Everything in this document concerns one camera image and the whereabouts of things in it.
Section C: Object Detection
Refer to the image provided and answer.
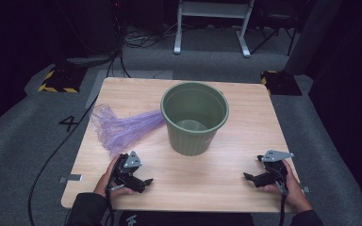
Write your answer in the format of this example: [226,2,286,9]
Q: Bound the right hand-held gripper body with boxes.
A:
[252,149,295,188]

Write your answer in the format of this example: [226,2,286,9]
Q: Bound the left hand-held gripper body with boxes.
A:
[109,150,147,194]

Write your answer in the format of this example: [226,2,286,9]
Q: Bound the purple plastic trash bag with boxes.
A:
[89,103,167,159]

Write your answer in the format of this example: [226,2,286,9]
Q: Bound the green plastic bin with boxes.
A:
[159,82,230,157]

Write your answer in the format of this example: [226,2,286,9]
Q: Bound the person's right hand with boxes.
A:
[262,159,314,214]

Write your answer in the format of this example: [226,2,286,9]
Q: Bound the person's left hand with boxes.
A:
[92,153,136,199]

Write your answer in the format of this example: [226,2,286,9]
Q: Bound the person's dark clothing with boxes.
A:
[118,210,255,226]

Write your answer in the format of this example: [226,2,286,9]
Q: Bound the black yellow striped base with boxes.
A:
[260,70,304,97]
[38,66,88,94]

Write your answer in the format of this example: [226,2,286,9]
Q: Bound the black tripod stand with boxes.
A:
[249,18,298,57]

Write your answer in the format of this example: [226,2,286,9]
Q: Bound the grey column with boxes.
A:
[283,0,344,76]

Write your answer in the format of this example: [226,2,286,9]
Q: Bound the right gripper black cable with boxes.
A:
[277,183,288,226]

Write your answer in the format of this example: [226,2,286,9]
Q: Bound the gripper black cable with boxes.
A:
[277,183,288,226]
[106,182,117,226]

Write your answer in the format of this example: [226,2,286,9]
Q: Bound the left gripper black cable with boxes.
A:
[106,182,117,226]

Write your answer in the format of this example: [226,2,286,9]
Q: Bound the long black floor cable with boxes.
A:
[27,93,100,226]

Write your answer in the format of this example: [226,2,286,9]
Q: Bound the bundle of floor cables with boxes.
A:
[122,24,177,50]

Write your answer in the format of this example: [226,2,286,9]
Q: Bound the white desk frame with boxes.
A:
[173,0,256,59]

